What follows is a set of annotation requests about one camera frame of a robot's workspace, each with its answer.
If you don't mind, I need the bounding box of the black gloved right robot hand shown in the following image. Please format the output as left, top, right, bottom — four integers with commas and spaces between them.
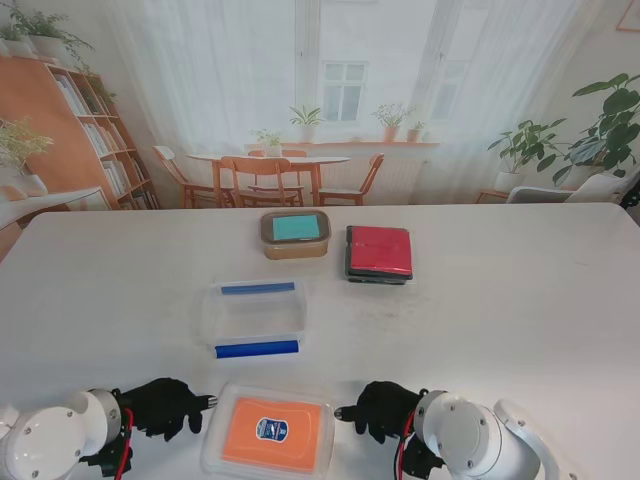
333, 380, 422, 445

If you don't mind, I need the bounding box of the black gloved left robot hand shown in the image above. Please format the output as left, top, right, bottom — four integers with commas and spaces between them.
118, 378, 219, 443

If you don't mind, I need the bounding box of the clear container with blue clips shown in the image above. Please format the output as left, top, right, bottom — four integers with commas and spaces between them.
199, 278, 310, 361

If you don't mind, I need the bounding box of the clear lid with orange label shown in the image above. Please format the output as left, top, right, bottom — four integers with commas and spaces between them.
199, 381, 337, 477

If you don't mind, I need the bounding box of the black plastic tray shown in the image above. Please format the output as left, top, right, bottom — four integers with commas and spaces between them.
343, 224, 417, 287

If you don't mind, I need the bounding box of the red container lid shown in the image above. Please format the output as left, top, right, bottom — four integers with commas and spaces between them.
347, 225, 414, 279

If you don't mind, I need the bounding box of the brown paper food container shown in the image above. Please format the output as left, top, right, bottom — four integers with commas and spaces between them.
259, 209, 333, 262

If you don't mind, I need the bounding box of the clear lid with teal label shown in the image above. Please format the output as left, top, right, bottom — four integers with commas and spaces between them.
259, 210, 333, 246

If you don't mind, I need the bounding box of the black equipment piece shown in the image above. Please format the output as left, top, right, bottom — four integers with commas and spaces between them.
618, 172, 640, 212

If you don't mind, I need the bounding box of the printed room scene backdrop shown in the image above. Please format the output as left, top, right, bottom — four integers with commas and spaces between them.
0, 0, 640, 264

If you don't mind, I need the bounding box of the right arm red black cable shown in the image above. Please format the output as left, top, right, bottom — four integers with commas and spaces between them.
392, 414, 417, 480

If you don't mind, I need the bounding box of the arm red black cable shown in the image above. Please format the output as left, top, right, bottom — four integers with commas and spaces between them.
115, 407, 137, 480
392, 414, 417, 480

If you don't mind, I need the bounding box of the left arm red black cable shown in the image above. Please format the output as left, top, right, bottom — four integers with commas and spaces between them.
115, 407, 137, 480

